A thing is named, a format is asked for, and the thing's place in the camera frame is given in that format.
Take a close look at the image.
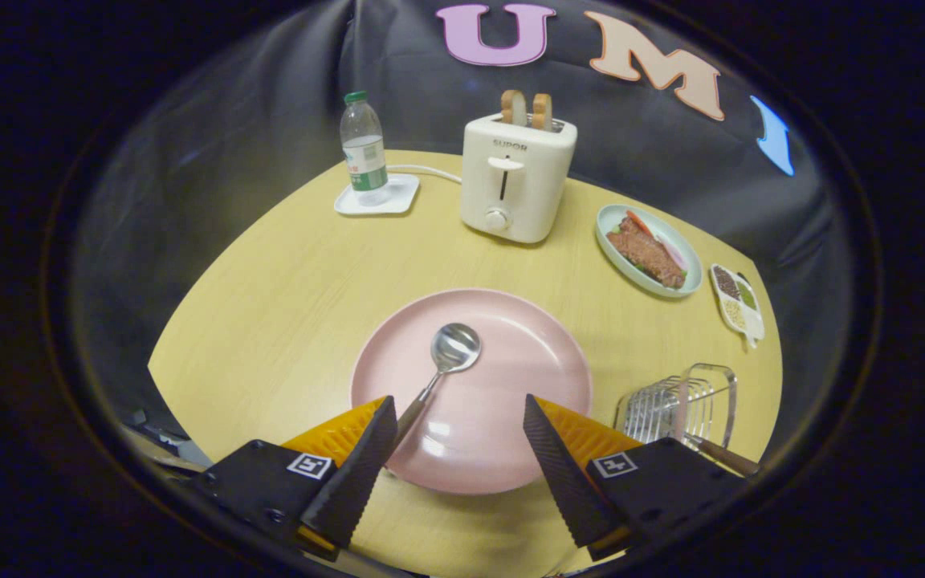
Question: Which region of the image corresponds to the white toaster cable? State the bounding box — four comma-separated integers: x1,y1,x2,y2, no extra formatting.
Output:
386,165,463,185

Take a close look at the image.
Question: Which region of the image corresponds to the light green plate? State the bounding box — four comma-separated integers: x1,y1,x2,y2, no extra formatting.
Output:
596,204,703,299

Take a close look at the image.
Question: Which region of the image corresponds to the wooden handle metal spoon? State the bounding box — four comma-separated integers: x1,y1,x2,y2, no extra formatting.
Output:
393,323,483,450

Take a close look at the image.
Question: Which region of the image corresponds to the wooden handle metal fork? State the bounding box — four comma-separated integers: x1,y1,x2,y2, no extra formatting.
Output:
681,432,760,478

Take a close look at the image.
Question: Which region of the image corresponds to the clear plastic water bottle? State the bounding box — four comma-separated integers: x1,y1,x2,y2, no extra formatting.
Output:
340,91,390,206

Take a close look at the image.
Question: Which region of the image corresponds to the white toaster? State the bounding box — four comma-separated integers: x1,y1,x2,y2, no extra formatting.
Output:
460,112,578,245

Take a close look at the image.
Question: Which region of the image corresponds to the pink plate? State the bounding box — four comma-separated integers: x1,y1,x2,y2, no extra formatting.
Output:
350,288,593,495

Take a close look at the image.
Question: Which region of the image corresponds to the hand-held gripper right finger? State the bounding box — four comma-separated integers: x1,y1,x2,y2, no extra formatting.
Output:
524,393,756,561

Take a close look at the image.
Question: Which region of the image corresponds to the metal wire cutlery rack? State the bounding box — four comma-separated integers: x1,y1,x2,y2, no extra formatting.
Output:
613,363,739,450

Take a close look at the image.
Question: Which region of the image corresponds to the steak meal with vegetables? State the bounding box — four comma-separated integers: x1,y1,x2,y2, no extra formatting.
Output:
605,210,688,290

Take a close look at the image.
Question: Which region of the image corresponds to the white divided condiment dish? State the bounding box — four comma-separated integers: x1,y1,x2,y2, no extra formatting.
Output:
709,263,766,349

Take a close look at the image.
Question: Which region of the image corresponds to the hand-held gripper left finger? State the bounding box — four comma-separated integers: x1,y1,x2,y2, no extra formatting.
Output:
189,395,399,563

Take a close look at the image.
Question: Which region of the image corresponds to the white square coaster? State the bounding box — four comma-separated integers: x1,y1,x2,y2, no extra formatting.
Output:
334,173,421,216

